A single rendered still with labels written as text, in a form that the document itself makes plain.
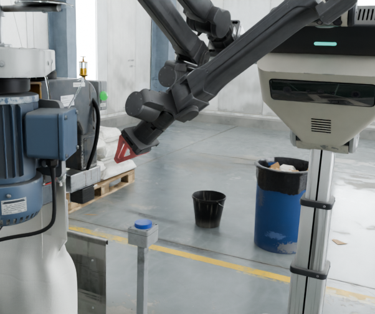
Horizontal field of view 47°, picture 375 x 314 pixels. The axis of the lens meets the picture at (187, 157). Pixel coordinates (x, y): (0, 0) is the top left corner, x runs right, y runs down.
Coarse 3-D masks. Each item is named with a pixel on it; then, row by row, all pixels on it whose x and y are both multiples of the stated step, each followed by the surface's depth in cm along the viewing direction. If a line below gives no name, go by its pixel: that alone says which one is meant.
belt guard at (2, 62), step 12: (0, 48) 73; (12, 48) 74; (24, 48) 76; (0, 60) 73; (12, 60) 74; (24, 60) 76; (36, 60) 78; (48, 60) 91; (0, 72) 74; (12, 72) 75; (24, 72) 76; (36, 72) 79; (48, 72) 91
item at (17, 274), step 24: (48, 216) 127; (24, 240) 130; (48, 240) 128; (0, 264) 128; (24, 264) 125; (48, 264) 125; (72, 264) 132; (0, 288) 129; (24, 288) 125; (48, 288) 125; (72, 288) 133; (0, 312) 130; (24, 312) 127; (48, 312) 126; (72, 312) 133
